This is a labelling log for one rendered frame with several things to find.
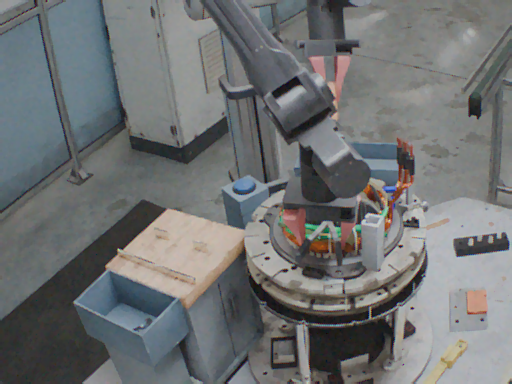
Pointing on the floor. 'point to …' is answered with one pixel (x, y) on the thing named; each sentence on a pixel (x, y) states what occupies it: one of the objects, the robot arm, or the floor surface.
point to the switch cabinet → (167, 77)
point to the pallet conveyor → (494, 77)
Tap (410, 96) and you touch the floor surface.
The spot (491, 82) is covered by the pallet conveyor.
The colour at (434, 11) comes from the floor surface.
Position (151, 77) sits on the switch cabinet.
